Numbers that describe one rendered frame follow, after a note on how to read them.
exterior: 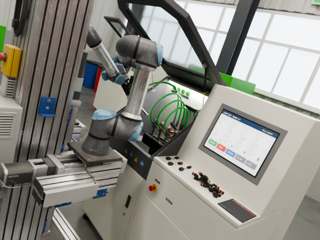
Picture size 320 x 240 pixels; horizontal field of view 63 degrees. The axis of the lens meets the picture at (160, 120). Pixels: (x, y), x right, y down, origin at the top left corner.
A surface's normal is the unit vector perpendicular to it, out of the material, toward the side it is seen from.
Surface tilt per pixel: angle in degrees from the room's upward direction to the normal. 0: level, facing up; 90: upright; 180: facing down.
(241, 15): 90
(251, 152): 76
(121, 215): 90
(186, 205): 90
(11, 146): 90
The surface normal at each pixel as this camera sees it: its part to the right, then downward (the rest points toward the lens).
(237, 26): -0.67, -0.02
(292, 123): -0.64, -0.28
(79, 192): 0.68, 0.38
